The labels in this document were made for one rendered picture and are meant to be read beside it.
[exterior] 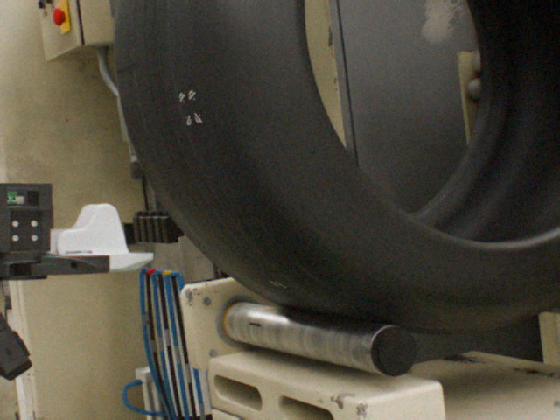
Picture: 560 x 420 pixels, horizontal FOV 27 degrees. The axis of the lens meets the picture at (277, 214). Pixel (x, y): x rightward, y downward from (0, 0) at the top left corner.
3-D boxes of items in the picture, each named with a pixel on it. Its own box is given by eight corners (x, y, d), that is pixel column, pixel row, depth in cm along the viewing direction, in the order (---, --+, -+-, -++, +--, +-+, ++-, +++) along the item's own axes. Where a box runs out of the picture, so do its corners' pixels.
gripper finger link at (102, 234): (163, 203, 101) (59, 203, 97) (163, 271, 101) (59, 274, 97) (150, 204, 104) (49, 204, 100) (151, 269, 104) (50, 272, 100)
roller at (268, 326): (217, 337, 132) (224, 297, 133) (252, 343, 134) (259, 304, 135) (370, 373, 101) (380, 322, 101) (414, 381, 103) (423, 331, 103)
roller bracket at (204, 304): (189, 369, 133) (178, 286, 133) (472, 311, 150) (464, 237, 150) (199, 373, 130) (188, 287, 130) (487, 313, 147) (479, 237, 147)
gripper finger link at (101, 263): (115, 255, 98) (10, 257, 94) (115, 273, 98) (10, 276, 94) (98, 254, 102) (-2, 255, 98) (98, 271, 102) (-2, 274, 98)
